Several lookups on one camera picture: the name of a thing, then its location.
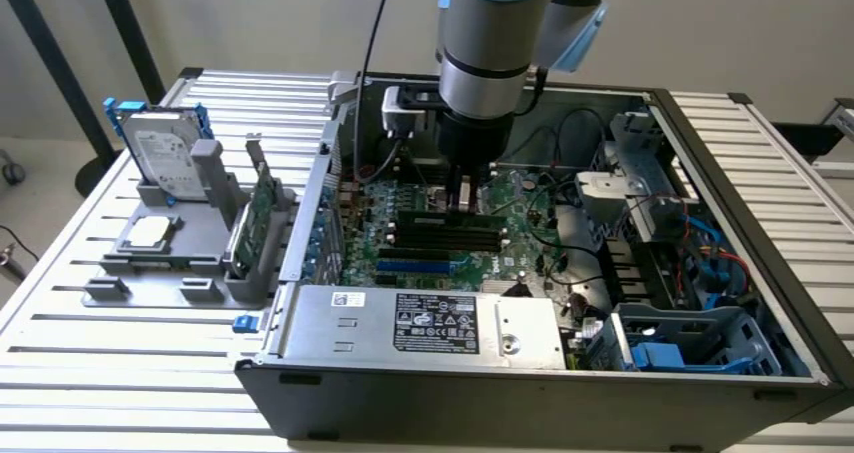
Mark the silver coin battery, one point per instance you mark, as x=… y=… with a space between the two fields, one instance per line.
x=530 y=184

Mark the silver CPU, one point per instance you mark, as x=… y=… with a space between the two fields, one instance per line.
x=155 y=232

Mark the silver case lock bracket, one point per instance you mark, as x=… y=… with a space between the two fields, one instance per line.
x=347 y=85

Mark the short black expansion slot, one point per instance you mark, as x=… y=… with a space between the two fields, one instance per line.
x=388 y=280

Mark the black caster wheel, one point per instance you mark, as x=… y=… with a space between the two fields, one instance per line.
x=12 y=170

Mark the grey disk bay blue latch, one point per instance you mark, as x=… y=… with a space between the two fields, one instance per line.
x=687 y=333

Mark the silver power supply unit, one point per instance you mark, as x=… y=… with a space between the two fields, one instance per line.
x=373 y=333

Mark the long black expansion slot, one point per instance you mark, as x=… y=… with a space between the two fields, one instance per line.
x=413 y=254

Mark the green motherboard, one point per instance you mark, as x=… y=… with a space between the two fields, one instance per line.
x=520 y=233

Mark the black RAM slot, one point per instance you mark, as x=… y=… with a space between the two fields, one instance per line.
x=443 y=238
x=443 y=229
x=443 y=246

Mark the black power supply label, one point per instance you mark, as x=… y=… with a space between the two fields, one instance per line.
x=436 y=323

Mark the silver hard disk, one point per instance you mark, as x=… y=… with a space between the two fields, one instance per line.
x=160 y=148

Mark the grey parts rack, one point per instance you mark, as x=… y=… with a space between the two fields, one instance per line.
x=200 y=268

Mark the small white barcode sticker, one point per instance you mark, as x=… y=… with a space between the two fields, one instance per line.
x=348 y=300

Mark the green graphics card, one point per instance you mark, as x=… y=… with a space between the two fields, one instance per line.
x=256 y=208

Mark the green RAM stick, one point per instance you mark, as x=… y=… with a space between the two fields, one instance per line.
x=427 y=219

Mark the silver metal disk bay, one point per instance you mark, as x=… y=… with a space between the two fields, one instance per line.
x=634 y=173

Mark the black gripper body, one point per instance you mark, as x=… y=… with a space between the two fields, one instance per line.
x=475 y=138

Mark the blue case latch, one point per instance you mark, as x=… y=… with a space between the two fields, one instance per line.
x=244 y=323

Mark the blue expansion slot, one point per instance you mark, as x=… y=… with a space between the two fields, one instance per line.
x=412 y=267

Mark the white metal frame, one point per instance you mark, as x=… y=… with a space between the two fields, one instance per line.
x=840 y=115

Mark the black block beside table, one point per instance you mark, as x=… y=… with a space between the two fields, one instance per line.
x=803 y=140

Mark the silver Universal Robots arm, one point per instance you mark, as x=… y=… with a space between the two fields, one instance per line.
x=476 y=38

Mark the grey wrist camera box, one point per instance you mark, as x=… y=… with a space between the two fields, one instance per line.
x=401 y=118

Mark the black open PC case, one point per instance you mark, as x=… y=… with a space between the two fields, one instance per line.
x=534 y=408

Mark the black slanted pole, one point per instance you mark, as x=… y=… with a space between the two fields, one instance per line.
x=47 y=48

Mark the silver hard disk drive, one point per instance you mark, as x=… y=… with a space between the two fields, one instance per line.
x=131 y=107

